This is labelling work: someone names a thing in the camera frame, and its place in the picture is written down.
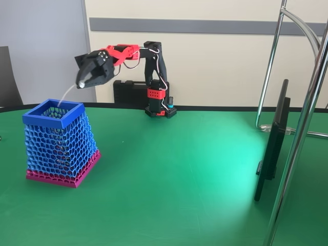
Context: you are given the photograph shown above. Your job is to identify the chrome tube stand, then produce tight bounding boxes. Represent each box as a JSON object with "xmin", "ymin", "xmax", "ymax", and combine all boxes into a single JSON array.
[{"xmin": 255, "ymin": 0, "xmax": 328, "ymax": 246}]

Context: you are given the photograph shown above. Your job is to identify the grey door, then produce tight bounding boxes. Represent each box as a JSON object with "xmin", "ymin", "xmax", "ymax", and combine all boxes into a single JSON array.
[{"xmin": 0, "ymin": 0, "xmax": 97, "ymax": 106}]

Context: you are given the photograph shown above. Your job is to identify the blue and pink lattice basket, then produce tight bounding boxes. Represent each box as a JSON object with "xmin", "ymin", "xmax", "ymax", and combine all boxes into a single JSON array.
[{"xmin": 22, "ymin": 99, "xmax": 102, "ymax": 189}]

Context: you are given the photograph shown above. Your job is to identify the black chair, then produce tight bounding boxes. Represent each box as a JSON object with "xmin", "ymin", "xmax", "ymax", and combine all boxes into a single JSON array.
[{"xmin": 0, "ymin": 46, "xmax": 24, "ymax": 108}]

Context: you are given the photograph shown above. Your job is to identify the grey wall rail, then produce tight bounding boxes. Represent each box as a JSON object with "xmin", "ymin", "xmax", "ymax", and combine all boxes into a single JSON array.
[{"xmin": 89, "ymin": 17, "xmax": 328, "ymax": 36}]

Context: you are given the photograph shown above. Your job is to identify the flat LED light panel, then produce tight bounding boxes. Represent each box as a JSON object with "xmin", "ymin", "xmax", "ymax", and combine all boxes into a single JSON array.
[{"xmin": 254, "ymin": 79, "xmax": 292, "ymax": 202}]

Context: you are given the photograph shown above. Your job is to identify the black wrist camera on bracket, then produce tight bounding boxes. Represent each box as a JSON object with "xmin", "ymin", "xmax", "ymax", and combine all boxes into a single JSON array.
[{"xmin": 74, "ymin": 53, "xmax": 90, "ymax": 69}]

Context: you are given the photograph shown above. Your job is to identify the green cloth with black rim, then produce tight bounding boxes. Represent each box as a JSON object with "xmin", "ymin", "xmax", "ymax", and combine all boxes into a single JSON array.
[{"xmin": 0, "ymin": 102, "xmax": 328, "ymax": 246}]

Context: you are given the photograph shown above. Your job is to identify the black plastic tool case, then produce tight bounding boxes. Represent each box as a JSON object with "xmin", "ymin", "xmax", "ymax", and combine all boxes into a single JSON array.
[{"xmin": 113, "ymin": 79, "xmax": 170, "ymax": 105}]

